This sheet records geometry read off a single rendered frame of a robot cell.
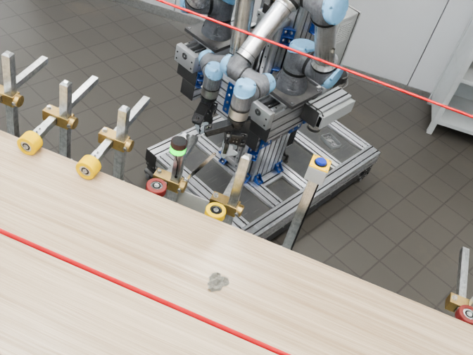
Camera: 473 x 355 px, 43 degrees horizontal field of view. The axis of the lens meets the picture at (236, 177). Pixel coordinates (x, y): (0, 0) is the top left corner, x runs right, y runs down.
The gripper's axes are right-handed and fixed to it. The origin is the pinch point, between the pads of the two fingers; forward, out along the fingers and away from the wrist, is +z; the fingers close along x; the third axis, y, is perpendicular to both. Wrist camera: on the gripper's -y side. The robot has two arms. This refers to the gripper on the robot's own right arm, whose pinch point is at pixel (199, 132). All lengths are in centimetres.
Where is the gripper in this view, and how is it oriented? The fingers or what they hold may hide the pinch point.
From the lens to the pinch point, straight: 271.4
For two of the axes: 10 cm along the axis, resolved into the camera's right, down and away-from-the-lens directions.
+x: -9.2, -3.7, 1.1
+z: -2.0, 7.0, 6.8
